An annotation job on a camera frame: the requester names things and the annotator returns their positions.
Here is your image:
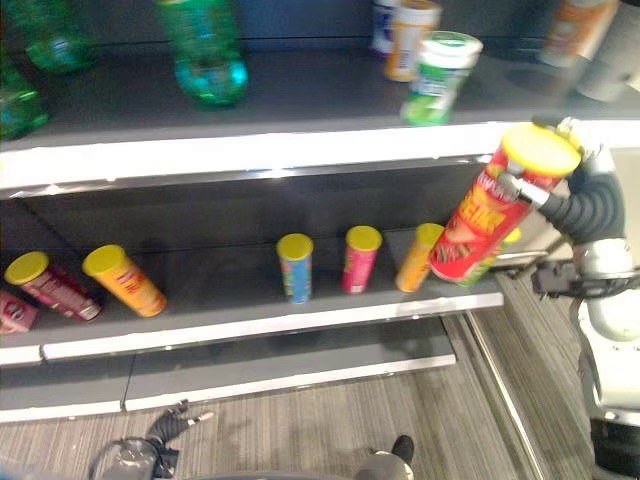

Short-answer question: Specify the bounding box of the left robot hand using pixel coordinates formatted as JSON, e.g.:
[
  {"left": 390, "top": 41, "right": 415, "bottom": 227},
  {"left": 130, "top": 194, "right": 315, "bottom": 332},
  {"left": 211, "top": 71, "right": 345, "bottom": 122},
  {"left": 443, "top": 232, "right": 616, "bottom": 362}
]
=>
[{"left": 146, "top": 398, "right": 216, "bottom": 452}]

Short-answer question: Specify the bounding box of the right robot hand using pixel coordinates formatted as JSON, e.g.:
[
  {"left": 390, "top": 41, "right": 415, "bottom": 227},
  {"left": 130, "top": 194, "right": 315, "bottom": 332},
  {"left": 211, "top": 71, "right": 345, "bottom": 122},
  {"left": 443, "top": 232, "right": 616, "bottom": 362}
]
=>
[{"left": 498, "top": 115, "right": 627, "bottom": 247}]

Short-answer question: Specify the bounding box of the red chips can yellow lid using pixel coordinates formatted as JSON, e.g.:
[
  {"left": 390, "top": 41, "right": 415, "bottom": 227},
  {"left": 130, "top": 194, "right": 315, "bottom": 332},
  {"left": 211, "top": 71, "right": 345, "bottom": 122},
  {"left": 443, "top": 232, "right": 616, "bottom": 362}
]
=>
[{"left": 428, "top": 123, "right": 584, "bottom": 284}]

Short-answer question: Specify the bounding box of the grey shelf board white edge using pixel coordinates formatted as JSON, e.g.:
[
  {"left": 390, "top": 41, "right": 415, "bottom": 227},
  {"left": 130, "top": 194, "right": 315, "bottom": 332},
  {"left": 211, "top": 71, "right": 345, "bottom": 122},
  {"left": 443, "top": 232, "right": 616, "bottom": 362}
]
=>
[
  {"left": 0, "top": 315, "right": 458, "bottom": 425},
  {"left": 0, "top": 227, "right": 506, "bottom": 367},
  {"left": 0, "top": 47, "right": 640, "bottom": 200}
]

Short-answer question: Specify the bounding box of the grey cylinder can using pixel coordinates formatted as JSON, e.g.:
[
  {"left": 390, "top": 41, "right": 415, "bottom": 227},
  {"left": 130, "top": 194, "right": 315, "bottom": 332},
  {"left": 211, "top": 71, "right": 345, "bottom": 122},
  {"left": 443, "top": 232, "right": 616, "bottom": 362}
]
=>
[{"left": 574, "top": 0, "right": 640, "bottom": 104}]

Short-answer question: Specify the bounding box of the orange chips can yellow lid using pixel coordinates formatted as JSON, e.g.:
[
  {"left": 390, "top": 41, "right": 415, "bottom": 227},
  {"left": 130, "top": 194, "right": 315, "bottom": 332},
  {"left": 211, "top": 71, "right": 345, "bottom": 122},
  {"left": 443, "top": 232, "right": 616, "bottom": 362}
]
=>
[
  {"left": 394, "top": 222, "right": 446, "bottom": 294},
  {"left": 81, "top": 243, "right": 168, "bottom": 319}
]

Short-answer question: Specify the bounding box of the dark red chips can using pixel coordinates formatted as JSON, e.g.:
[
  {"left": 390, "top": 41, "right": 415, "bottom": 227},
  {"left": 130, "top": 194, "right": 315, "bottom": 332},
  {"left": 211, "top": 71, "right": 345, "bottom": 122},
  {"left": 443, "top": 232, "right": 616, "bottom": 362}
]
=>
[{"left": 3, "top": 250, "right": 104, "bottom": 322}]

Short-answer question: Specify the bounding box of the orange white chips can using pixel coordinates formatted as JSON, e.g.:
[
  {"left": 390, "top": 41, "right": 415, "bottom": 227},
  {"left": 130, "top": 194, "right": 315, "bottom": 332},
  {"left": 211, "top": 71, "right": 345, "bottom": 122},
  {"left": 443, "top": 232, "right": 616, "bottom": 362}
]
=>
[
  {"left": 539, "top": 0, "right": 622, "bottom": 69},
  {"left": 383, "top": 0, "right": 444, "bottom": 83}
]

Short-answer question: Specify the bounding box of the blue chips can yellow lid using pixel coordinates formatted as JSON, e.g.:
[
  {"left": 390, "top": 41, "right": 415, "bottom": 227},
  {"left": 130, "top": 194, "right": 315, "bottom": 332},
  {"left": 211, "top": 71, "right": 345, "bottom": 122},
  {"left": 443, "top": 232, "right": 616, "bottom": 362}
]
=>
[{"left": 275, "top": 232, "right": 316, "bottom": 306}]

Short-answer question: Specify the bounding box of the green white chips can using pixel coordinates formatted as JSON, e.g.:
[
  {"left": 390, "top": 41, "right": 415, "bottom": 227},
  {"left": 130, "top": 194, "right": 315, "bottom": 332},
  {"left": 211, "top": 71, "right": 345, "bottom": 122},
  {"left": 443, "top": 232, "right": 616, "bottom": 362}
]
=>
[{"left": 399, "top": 30, "right": 485, "bottom": 127}]

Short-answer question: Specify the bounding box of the pink chips can yellow lid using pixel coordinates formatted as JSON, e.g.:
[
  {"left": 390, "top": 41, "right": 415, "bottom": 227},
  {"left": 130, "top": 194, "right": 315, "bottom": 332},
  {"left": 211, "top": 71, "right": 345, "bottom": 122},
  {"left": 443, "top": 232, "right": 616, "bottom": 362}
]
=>
[{"left": 340, "top": 225, "right": 384, "bottom": 296}]

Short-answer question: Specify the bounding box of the blue white chips can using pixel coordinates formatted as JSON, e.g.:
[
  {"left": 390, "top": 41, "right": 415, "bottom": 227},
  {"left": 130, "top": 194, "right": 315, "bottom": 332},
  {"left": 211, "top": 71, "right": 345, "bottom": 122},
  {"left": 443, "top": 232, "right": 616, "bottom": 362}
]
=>
[{"left": 369, "top": 0, "right": 402, "bottom": 57}]

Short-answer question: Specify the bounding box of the green plastic soda bottle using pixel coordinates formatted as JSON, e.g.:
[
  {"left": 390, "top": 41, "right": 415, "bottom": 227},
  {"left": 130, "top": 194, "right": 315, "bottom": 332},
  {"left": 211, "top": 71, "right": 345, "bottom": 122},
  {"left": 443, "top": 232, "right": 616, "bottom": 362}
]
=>
[
  {"left": 0, "top": 53, "right": 50, "bottom": 142},
  {"left": 3, "top": 0, "right": 97, "bottom": 75},
  {"left": 153, "top": 0, "right": 250, "bottom": 108}
]

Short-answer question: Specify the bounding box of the metal floor rail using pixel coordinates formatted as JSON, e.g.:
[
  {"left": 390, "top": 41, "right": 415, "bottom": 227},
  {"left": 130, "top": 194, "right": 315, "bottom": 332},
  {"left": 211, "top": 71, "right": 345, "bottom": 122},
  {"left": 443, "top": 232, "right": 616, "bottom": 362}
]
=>
[{"left": 463, "top": 309, "right": 547, "bottom": 480}]

